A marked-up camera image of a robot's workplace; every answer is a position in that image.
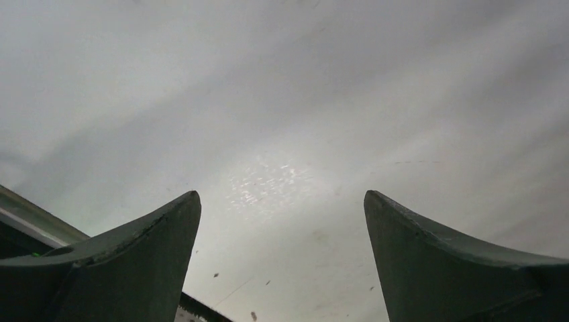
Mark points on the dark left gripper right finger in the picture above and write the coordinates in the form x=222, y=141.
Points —
x=431, y=272

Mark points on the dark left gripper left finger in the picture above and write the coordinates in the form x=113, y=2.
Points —
x=134, y=272

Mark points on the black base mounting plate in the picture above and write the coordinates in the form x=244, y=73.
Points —
x=16, y=243

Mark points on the aluminium frame rail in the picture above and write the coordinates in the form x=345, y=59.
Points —
x=24, y=216

